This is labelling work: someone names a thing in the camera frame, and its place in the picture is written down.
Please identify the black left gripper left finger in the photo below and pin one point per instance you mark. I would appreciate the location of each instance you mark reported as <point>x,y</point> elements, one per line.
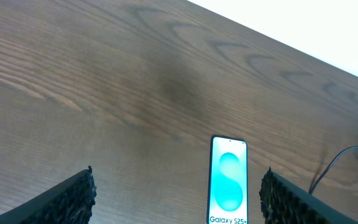
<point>70,201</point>

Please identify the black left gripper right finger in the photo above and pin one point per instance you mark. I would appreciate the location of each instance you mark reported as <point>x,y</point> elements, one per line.
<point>283,202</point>

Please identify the blue screen smartphone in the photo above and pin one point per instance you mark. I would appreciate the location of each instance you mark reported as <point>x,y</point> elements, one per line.
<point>228,181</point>

